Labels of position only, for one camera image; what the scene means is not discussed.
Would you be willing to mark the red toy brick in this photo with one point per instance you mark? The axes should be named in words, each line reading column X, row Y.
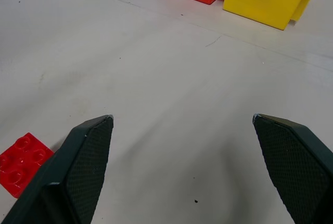
column 19, row 161

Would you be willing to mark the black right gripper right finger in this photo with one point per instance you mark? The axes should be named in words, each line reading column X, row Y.
column 299, row 166

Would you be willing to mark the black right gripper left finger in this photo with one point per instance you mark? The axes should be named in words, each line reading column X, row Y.
column 78, row 172

